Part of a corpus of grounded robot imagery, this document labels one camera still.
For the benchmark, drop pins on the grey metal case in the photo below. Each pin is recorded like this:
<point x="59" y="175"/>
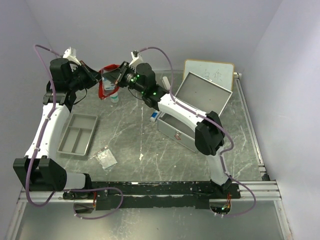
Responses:
<point x="200" y="95"/>

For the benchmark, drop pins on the grey plastic divided tray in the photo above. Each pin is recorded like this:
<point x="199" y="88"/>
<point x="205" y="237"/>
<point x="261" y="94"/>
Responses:
<point x="78" y="134"/>

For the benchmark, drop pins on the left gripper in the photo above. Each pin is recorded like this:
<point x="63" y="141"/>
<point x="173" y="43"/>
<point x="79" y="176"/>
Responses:
<point x="93" y="76"/>

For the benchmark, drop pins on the aluminium frame rail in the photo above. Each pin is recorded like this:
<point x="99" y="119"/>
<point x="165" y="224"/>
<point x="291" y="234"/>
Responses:
<point x="248" y="190"/>

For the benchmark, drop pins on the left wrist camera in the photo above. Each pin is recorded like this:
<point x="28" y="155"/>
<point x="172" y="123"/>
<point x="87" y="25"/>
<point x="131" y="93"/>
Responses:
<point x="70" y="54"/>

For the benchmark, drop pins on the blue white sachet packet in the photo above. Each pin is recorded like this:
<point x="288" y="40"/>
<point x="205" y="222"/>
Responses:
<point x="107" y="85"/>

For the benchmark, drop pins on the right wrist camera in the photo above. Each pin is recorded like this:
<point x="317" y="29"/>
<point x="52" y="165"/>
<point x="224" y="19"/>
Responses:
<point x="136" y="59"/>

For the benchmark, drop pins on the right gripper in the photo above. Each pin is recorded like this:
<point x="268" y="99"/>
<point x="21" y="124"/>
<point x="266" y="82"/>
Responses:
<point x="116" y="76"/>

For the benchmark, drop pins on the red first aid kit pouch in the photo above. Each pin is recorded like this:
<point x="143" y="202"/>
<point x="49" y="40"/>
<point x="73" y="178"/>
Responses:
<point x="102" y="94"/>

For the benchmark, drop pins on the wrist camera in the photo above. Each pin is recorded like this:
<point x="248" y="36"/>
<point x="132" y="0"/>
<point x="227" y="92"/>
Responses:
<point x="70" y="54"/>
<point x="136" y="59"/>

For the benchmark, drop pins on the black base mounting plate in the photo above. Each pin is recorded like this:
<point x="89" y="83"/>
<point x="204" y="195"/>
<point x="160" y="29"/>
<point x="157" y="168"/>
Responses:
<point x="145" y="202"/>

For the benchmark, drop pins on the white blue tube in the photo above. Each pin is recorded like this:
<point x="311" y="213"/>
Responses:
<point x="154" y="116"/>

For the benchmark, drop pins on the clear bag of gauze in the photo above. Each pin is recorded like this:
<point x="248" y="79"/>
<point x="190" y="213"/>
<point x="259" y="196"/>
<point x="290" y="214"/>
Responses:
<point x="105" y="158"/>

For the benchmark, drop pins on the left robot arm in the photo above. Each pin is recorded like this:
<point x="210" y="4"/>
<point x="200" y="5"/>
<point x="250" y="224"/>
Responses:
<point x="37" y="170"/>

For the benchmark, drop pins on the small whiteboard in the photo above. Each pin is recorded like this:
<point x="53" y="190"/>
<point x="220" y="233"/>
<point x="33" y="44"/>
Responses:
<point x="220" y="73"/>

